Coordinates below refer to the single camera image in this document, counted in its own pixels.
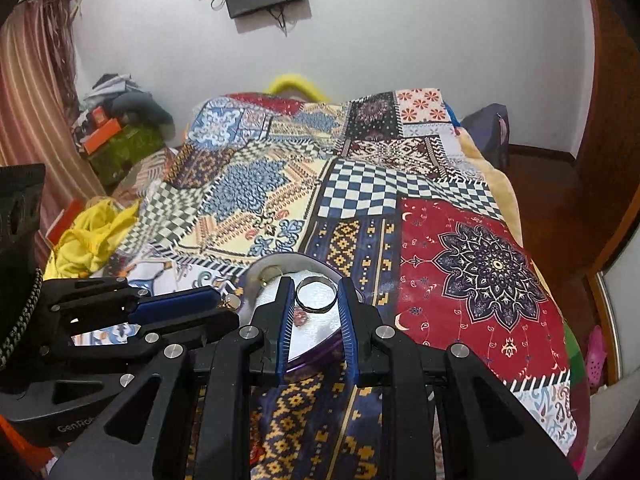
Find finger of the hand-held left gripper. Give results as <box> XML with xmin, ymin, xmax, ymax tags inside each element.
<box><xmin>42</xmin><ymin>276</ymin><xmax>220</xmax><ymax>325</ymax></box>
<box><xmin>0</xmin><ymin>309</ymin><xmax>242</xmax><ymax>420</ymax></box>

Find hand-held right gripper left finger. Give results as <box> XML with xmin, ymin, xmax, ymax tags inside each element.
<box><xmin>65</xmin><ymin>276</ymin><xmax>296</xmax><ymax>480</ymax></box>

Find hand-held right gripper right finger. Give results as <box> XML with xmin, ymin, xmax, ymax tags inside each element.
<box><xmin>336</xmin><ymin>276</ymin><xmax>578</xmax><ymax>480</ymax></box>

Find round silver tin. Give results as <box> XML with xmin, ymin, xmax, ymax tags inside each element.
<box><xmin>239</xmin><ymin>254</ymin><xmax>373</xmax><ymax>372</ymax></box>

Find silver bangle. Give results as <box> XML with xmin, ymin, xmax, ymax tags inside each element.
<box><xmin>295</xmin><ymin>282</ymin><xmax>337</xmax><ymax>313</ymax></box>

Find red flat box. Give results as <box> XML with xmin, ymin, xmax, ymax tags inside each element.
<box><xmin>46</xmin><ymin>199</ymin><xmax>87</xmax><ymax>247</ymax></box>

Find yellow cloth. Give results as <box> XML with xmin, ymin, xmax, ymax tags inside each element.
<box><xmin>44</xmin><ymin>199</ymin><xmax>142</xmax><ymax>281</ymax></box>

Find orange box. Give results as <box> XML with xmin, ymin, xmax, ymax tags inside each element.
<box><xmin>82</xmin><ymin>119</ymin><xmax>124</xmax><ymax>155</ymax></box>

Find patchwork printed blanket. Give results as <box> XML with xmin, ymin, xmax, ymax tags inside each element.
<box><xmin>107</xmin><ymin>89</ymin><xmax>581</xmax><ymax>480</ymax></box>

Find green patterned bag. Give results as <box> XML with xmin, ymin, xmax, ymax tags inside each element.
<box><xmin>87</xmin><ymin>127</ymin><xmax>167</xmax><ymax>182</ymax></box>

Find striped pink curtain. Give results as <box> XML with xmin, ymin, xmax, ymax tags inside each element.
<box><xmin>0</xmin><ymin>0</ymin><xmax>108</xmax><ymax>243</ymax></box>

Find pile of grey clothes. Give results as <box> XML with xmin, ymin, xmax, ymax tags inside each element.
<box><xmin>80</xmin><ymin>74</ymin><xmax>176</xmax><ymax>133</ymax></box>

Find beige fleece blanket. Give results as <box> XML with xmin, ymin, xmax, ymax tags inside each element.
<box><xmin>447</xmin><ymin>122</ymin><xmax>525</xmax><ymax>246</ymax></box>

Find orange plastic item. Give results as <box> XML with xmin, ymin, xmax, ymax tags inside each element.
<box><xmin>0</xmin><ymin>417</ymin><xmax>53</xmax><ymax>473</ymax></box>

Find green cloth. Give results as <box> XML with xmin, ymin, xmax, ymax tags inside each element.
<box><xmin>564</xmin><ymin>324</ymin><xmax>587</xmax><ymax>387</ymax></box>

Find purple bag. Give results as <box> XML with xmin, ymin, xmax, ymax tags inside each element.
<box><xmin>460</xmin><ymin>104</ymin><xmax>512</xmax><ymax>172</ymax></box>

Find yellow curved cushion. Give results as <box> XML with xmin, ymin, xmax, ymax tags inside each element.
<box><xmin>266</xmin><ymin>74</ymin><xmax>324</xmax><ymax>104</ymax></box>

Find pink slippers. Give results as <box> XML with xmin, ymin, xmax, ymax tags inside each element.
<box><xmin>584</xmin><ymin>325</ymin><xmax>610</xmax><ymax>397</ymax></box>

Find white cabinet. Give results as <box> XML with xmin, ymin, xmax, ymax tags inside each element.
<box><xmin>594</xmin><ymin>259</ymin><xmax>640</xmax><ymax>393</ymax></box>

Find brown wooden door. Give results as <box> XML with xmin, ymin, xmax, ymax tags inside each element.
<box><xmin>574</xmin><ymin>0</ymin><xmax>640</xmax><ymax>283</ymax></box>

